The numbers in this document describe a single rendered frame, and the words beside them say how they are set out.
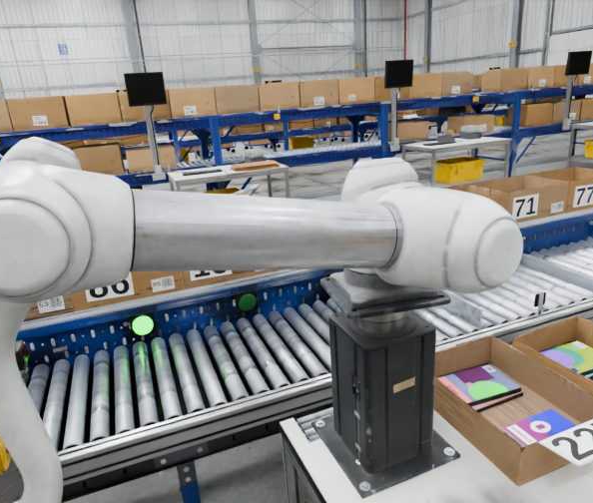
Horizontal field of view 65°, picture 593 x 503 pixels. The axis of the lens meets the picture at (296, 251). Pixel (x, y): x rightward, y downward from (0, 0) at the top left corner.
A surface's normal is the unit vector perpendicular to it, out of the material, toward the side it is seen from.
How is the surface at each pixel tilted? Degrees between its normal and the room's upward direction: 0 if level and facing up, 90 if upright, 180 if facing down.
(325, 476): 0
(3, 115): 90
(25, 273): 83
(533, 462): 90
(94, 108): 90
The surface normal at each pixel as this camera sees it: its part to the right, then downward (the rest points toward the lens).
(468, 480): -0.07, -0.95
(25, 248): 0.32, 0.23
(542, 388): -0.93, 0.15
